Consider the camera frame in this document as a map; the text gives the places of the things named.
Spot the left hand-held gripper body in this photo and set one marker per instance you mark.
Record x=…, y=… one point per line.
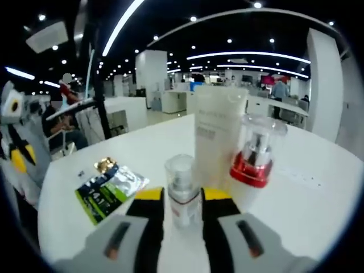
x=15, y=113

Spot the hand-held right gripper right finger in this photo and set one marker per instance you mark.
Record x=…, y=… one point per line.
x=244, y=244

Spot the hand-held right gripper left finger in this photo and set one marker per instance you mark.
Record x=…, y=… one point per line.
x=119, y=244

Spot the green black skincare sachet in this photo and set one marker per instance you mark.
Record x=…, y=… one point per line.
x=99, y=196

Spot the white blue skincare sachet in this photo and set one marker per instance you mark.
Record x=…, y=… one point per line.
x=81, y=174

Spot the large red-collared skincare bottle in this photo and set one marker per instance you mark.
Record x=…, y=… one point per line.
x=250, y=170

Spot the white skincare tube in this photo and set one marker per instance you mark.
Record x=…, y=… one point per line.
x=213, y=136

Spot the red clothed figure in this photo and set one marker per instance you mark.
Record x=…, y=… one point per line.
x=66, y=91

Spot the black tripod stand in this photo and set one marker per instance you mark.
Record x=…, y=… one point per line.
x=101, y=113

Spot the ceiling air conditioner unit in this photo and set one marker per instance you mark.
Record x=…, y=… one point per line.
x=47, y=37

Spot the white framed display board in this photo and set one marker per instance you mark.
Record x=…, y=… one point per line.
x=88, y=74

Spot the long curved ceiling light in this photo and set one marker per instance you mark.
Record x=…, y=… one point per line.
x=120, y=25

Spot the long white office desk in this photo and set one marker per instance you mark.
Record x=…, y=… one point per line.
x=273, y=103

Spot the blue bin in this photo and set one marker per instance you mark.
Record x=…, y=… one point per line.
x=196, y=86

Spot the magenta board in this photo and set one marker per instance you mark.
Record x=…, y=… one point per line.
x=268, y=80

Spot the straight ceiling light strip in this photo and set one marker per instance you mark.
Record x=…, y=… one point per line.
x=247, y=53
x=256, y=66

